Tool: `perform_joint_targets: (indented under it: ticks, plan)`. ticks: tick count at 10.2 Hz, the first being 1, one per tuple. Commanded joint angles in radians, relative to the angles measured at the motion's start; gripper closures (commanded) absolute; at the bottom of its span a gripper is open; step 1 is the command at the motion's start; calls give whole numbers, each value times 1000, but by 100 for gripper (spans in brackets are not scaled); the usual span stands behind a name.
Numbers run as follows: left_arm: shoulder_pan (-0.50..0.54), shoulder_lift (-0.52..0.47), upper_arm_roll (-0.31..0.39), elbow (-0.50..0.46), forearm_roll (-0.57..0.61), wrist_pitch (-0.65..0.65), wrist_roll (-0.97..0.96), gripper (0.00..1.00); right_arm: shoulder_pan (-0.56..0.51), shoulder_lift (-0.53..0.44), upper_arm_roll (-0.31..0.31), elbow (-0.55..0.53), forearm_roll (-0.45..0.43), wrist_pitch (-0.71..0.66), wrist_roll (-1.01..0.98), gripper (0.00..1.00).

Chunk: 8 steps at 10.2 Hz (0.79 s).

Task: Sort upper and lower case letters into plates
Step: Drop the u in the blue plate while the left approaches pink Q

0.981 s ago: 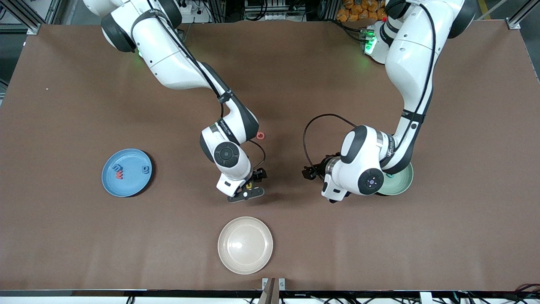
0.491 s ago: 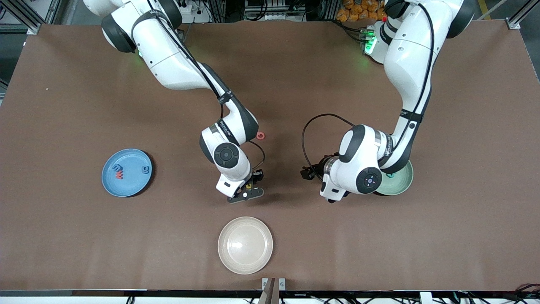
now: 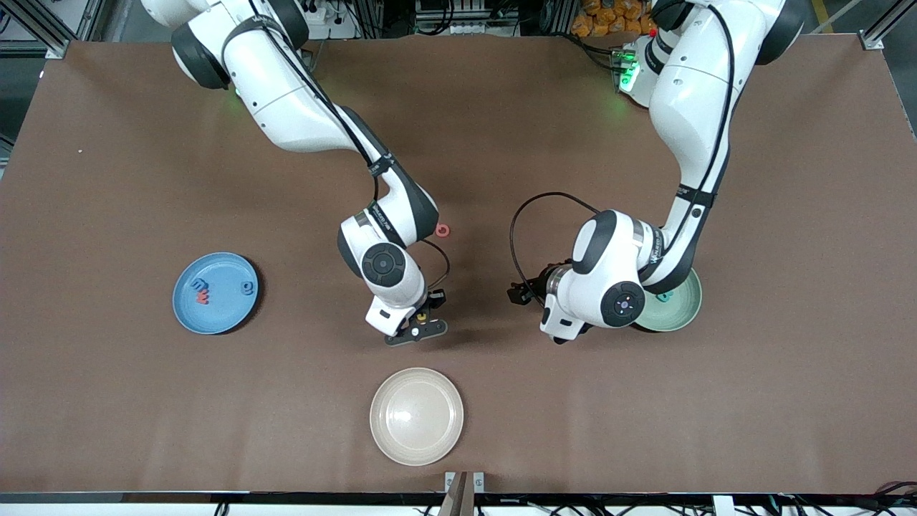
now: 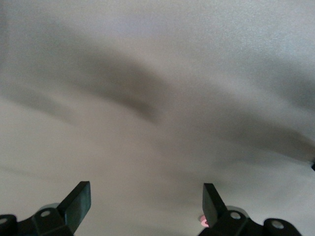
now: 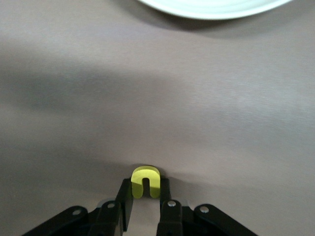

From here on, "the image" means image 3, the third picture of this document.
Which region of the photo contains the brown mounting stick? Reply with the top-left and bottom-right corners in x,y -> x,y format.
437,471 -> 475,516

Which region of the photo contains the green plate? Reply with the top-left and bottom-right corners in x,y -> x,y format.
634,267 -> 704,333

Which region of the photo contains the metal table edge bracket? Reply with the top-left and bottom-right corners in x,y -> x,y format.
444,471 -> 486,494

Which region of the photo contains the aluminium frame profile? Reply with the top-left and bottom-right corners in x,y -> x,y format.
0,0 -> 97,59
860,0 -> 917,51

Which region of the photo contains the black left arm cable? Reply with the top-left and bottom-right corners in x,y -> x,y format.
510,4 -> 735,305

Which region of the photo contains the beige plate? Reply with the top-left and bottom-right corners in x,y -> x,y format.
370,367 -> 465,467

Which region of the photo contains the white power strip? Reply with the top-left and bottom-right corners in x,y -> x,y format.
304,0 -> 359,40

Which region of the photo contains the orange packets pile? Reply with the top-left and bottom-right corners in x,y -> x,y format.
572,0 -> 656,38

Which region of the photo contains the blue plate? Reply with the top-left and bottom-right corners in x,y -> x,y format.
172,252 -> 260,335

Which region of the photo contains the black table edge rail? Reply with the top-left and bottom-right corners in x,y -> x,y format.
0,491 -> 917,506

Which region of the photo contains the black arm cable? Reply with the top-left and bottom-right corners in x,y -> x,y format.
222,0 -> 452,293
510,4 -> 735,305

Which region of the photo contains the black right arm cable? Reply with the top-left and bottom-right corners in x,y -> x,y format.
222,0 -> 452,293

